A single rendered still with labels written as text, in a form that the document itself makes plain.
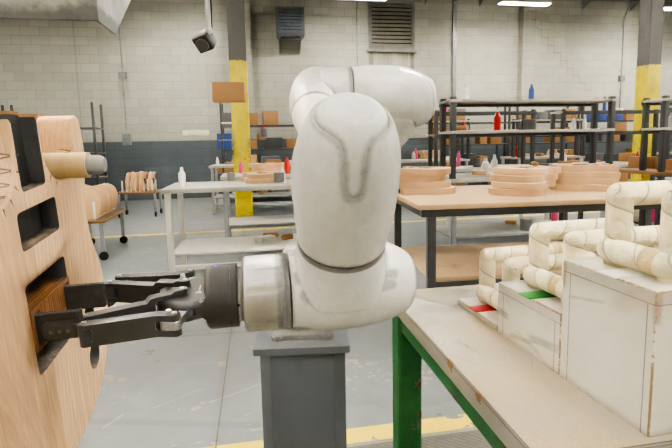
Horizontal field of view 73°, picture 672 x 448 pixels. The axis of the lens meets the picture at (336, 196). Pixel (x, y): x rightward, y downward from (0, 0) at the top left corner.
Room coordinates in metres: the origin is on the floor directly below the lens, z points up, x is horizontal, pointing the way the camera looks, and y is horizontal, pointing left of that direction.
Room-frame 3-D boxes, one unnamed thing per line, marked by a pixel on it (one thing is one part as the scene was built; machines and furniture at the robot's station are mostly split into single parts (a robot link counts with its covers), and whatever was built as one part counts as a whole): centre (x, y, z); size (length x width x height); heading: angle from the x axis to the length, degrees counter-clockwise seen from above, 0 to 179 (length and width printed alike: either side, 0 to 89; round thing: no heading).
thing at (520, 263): (0.85, -0.41, 1.04); 0.20 x 0.03 x 0.03; 102
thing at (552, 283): (0.71, -0.34, 1.04); 0.11 x 0.03 x 0.03; 14
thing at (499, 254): (0.93, -0.39, 1.04); 0.20 x 0.03 x 0.03; 102
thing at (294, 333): (1.37, 0.13, 0.73); 0.22 x 0.18 x 0.06; 92
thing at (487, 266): (0.91, -0.31, 0.99); 0.03 x 0.03 x 0.09
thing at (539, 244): (0.76, -0.34, 1.07); 0.03 x 0.03 x 0.09
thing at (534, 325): (0.74, -0.43, 0.98); 0.27 x 0.16 x 0.09; 104
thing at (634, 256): (0.56, -0.37, 1.12); 0.11 x 0.03 x 0.03; 14
